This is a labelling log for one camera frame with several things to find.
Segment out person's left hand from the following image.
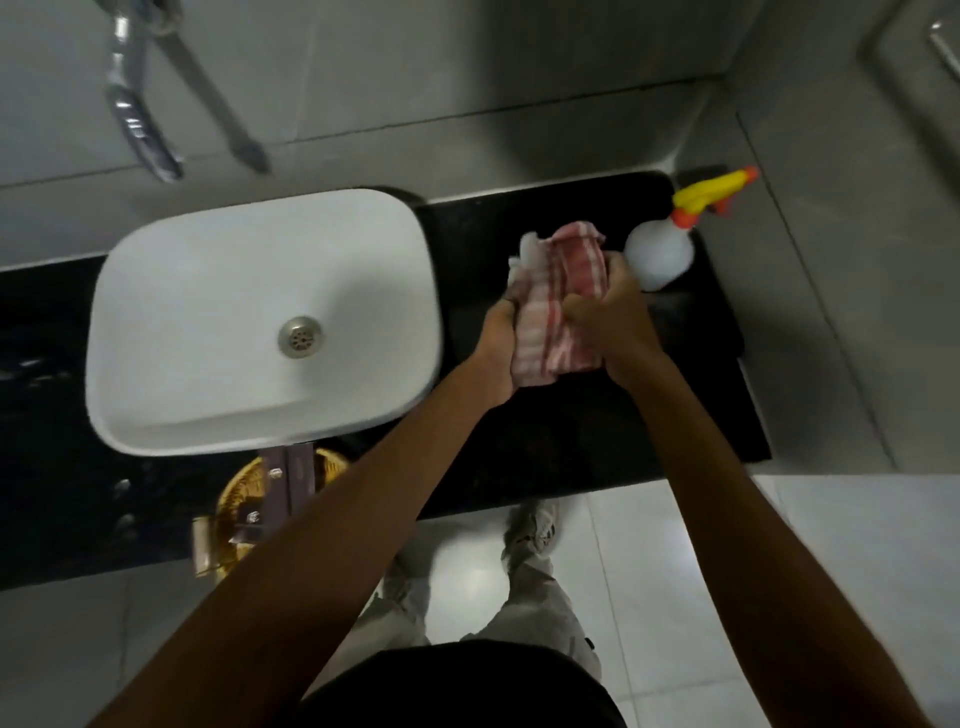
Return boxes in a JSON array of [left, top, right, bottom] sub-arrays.
[[473, 297, 522, 401]]

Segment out person's right hand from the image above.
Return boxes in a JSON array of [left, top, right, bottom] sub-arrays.
[[561, 251, 664, 390]]

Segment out red striped white cloth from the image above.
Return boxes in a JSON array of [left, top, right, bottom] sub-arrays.
[[507, 220, 607, 389]]

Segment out person's right forearm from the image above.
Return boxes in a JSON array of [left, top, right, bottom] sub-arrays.
[[604, 349, 933, 728]]

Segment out person's left forearm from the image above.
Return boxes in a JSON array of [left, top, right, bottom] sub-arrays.
[[86, 351, 517, 728]]

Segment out white spray bottle yellow nozzle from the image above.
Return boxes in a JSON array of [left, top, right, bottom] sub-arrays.
[[624, 166, 761, 293]]

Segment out metal sink drain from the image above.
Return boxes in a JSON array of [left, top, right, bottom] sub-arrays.
[[277, 315, 326, 360]]

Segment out person's beige shoe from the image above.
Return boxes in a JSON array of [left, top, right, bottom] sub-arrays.
[[501, 498, 564, 573]]

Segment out white ceramic wash basin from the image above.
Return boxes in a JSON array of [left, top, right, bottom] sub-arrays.
[[84, 188, 444, 458]]

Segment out person's beige trousers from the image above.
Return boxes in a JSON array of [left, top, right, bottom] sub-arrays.
[[303, 558, 603, 699]]

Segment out yellow woven basket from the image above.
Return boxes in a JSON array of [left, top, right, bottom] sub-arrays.
[[192, 447, 351, 583]]

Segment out person's black shirt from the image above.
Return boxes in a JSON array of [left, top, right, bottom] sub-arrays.
[[288, 641, 628, 728]]

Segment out brown metal support bracket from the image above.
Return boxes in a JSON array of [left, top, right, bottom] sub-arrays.
[[241, 443, 317, 535]]

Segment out chrome wall faucet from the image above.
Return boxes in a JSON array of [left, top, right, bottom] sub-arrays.
[[96, 0, 186, 184]]

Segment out chrome door handle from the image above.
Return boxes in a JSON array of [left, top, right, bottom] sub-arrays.
[[928, 16, 960, 82]]

